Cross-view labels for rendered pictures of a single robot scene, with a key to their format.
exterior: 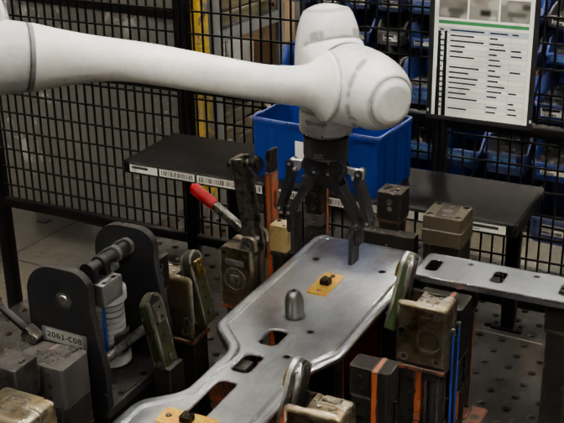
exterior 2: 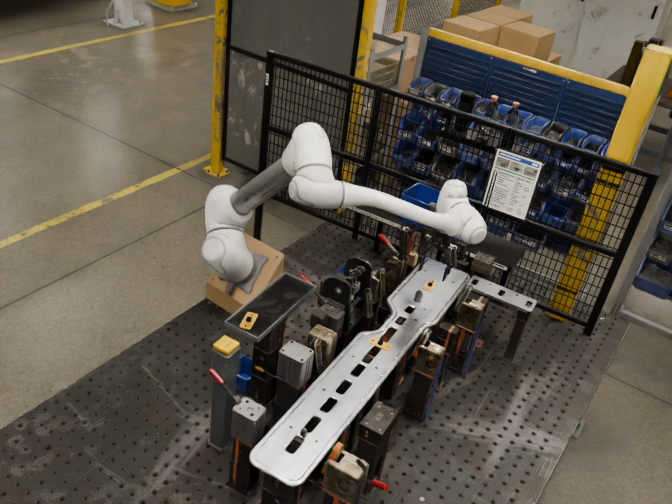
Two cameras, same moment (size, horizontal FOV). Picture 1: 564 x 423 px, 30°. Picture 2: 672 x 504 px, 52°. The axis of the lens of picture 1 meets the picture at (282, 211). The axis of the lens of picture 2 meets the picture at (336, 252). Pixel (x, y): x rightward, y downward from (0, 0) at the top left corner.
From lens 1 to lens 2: 1.17 m
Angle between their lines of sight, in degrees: 11
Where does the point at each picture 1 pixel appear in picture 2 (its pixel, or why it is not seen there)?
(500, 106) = (514, 209)
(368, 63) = (472, 219)
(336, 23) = (459, 192)
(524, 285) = (511, 299)
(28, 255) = not seen: hidden behind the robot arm
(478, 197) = (497, 248)
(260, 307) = (403, 293)
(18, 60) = (338, 199)
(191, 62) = (402, 206)
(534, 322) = not seen: hidden behind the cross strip
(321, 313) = (428, 300)
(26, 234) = (238, 180)
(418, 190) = not seen: hidden behind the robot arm
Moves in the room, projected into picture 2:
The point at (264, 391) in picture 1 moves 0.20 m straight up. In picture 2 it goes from (408, 334) to (418, 292)
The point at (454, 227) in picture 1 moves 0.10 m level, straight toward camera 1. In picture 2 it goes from (486, 265) to (485, 278)
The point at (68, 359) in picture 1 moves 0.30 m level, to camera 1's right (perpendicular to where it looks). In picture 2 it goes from (338, 314) to (419, 325)
